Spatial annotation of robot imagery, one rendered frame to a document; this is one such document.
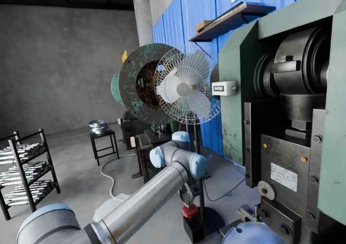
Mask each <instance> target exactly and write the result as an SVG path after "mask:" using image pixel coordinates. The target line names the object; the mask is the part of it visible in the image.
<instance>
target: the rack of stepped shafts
mask: <svg viewBox="0 0 346 244"><path fill-rule="evenodd" d="M39 133H40V135H41V139H42V142H43V145H41V143H28V144H22V142H21V141H22V140H24V139H27V138H29V137H32V136H34V135H37V134H39ZM14 136H15V138H16V140H14V139H10V140H8V141H9V144H10V147H7V148H4V150H0V165H7V164H15V163H16V165H15V166H14V167H10V168H9V170H8V171H7V172H2V173H1V175H0V177H1V176H4V177H3V179H0V206H1V208H2V211H3V214H4V216H5V219H6V221H8V220H10V219H11V217H10V215H9V212H8V209H9V208H10V207H12V206H17V205H26V204H30V207H31V210H32V213H34V212H35V211H37V209H36V205H37V204H38V203H39V202H41V201H42V200H43V199H44V198H45V197H46V196H47V195H48V194H49V193H50V192H51V191H52V190H53V189H54V188H56V191H57V193H58V194H59V193H61V191H60V187H59V184H58V180H57V177H56V173H55V170H54V166H53V162H52V160H51V156H50V153H49V149H48V145H47V142H46V138H45V134H44V131H43V128H41V129H39V131H38V132H36V133H33V134H30V135H28V136H25V137H22V138H20V135H19V132H18V131H15V132H14V134H13V135H10V136H7V137H3V138H0V141H3V140H6V139H8V138H11V137H14ZM15 143H17V145H16V144H15ZM43 153H46V156H47V160H48V163H49V164H47V162H33V163H28V162H29V161H31V160H33V159H34V158H36V157H38V156H40V155H41V154H43ZM50 170H51V174H52V177H53V180H54V181H51V180H40V181H37V180H38V179H39V178H41V177H42V176H44V175H45V174H46V173H48V172H49V171H50ZM12 185H19V186H16V187H15V189H14V190H15V191H11V192H10V194H5V196H9V199H4V198H3V195H2V192H1V189H2V188H4V187H5V186H12Z"/></svg>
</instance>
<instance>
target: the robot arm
mask: <svg viewBox="0 0 346 244"><path fill-rule="evenodd" d="M150 160H151V162H152V164H153V165H154V166H155V167H157V168H160V167H163V166H164V165H167V167H165V168H164V169H163V170H162V171H160V172H159V173H158V174H157V175H156V176H154V177H153V178H152V179H151V180H149V181H148V182H147V183H146V184H145V185H143V186H142V187H141V188H140V189H138V190H137V191H136V192H135V193H133V194H132V195H131V196H130V197H129V198H127V199H126V200H125V201H124V202H122V203H121V204H120V205H119V206H118V207H116V208H115V209H114V210H113V211H111V212H110V213H108V214H107V215H106V216H105V217H104V218H102V219H101V220H100V221H99V222H90V223H89V224H88V225H86V226H85V227H84V228H83V229H81V227H80V225H79V223H78V221H77V219H76V217H75V213H74V211H73V210H71V208H70V207H69V206H67V205H65V204H59V203H57V204H51V205H47V206H45V207H42V208H40V209H38V210H37V211H35V212H34V213H33V214H31V215H30V216H29V217H28V218H27V219H26V220H25V221H24V222H23V224H22V225H21V227H20V230H19V233H18V236H17V242H18V244H125V243H126V242H127V241H128V240H129V239H130V238H131V237H132V236H133V235H134V234H135V233H136V232H137V231H138V230H139V229H140V228H141V227H142V226H143V225H144V224H145V223H146V222H147V221H148V220H149V219H150V218H151V217H152V216H153V215H154V214H155V213H156V212H157V211H158V210H159V209H160V208H161V207H162V206H163V205H164V204H165V203H166V202H167V201H168V200H169V199H170V198H171V197H172V196H173V195H174V194H175V193H176V192H177V191H178V194H179V196H180V198H181V200H182V201H183V203H184V204H185V206H187V207H190V206H191V205H192V203H193V201H194V198H195V197H196V196H198V195H200V194H201V193H202V191H201V189H200V187H199V186H198V184H197V182H196V180H195V179H194V178H197V179H199V178H202V177H203V176H204V174H205V172H206V169H207V161H206V158H205V157H204V156H202V155H199V154H197V153H195V152H191V149H190V140H189V134H188V133H187V132H184V131H179V132H175V133H173V134H172V140H171V141H170V142H167V143H165V144H163V145H160V146H157V147H156V148H154V149H152V150H151V152H150ZM188 197H189V201H188Z"/></svg>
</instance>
